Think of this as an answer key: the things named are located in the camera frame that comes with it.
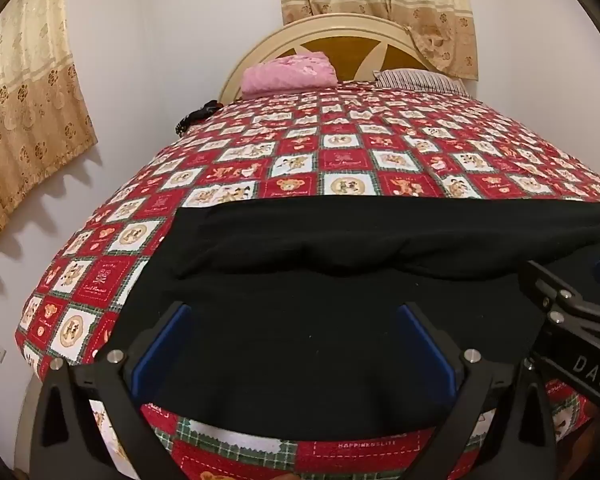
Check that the red patchwork bear bedspread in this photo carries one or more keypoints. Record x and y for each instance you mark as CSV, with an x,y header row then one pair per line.
x,y
354,139

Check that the black red item beside bed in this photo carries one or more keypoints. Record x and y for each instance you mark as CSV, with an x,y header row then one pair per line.
x,y
197,116

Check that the black pants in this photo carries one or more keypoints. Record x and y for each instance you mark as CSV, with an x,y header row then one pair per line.
x,y
295,332

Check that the striped pillow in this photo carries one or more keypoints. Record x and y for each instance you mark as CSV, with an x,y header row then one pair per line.
x,y
412,79

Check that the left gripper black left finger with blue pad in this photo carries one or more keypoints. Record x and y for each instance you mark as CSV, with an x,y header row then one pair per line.
x,y
66,443

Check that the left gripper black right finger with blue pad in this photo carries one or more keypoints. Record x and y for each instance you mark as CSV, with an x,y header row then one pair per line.
x,y
520,442

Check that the cream wooden headboard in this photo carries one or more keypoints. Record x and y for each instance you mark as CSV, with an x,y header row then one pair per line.
x,y
357,45

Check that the beige curtain on left wall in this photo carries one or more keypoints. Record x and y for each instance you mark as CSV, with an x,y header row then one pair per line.
x,y
44,121

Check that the pink folded blanket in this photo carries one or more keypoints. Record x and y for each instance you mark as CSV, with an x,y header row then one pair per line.
x,y
292,73

